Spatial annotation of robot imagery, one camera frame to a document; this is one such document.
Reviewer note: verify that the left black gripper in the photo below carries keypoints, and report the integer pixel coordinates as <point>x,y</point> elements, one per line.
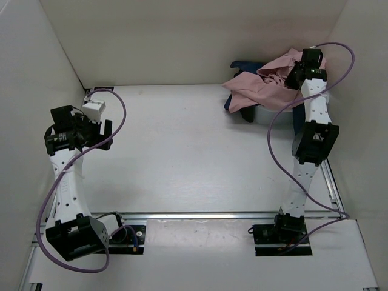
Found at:
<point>83,120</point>

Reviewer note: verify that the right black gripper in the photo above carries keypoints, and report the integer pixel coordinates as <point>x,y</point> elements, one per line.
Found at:
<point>289,82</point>

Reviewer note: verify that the pink trousers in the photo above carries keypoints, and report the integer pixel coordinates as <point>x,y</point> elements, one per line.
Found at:
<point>266,87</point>

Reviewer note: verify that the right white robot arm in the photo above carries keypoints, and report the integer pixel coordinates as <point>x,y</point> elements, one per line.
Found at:
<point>312,143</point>

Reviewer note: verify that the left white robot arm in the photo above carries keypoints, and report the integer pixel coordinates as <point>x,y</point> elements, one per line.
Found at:
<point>75,232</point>

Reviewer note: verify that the dark blue jeans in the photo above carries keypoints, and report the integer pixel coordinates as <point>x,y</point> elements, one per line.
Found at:
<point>248,113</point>

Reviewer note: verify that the white plastic basket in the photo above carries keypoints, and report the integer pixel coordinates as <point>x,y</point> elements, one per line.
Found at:
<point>269,115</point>

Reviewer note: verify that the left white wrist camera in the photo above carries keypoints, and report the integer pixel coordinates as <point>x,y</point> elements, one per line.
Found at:
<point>93,110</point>

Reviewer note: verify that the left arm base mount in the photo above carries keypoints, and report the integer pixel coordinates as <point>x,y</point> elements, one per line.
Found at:
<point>127,241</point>

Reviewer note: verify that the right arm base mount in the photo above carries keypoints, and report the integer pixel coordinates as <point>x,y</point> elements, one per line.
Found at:
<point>268,243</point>

